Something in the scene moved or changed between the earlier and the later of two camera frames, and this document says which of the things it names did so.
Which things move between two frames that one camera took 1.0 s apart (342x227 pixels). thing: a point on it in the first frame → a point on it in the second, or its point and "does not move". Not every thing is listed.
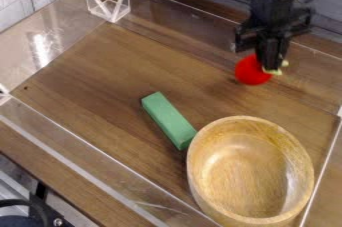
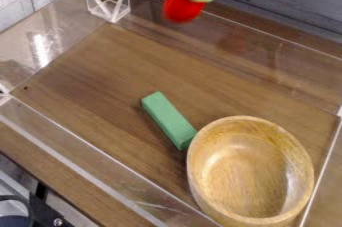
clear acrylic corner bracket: (108, 9) does not move
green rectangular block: (175, 126) does not move
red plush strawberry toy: (250, 72) → (179, 6)
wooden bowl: (248, 173) does not move
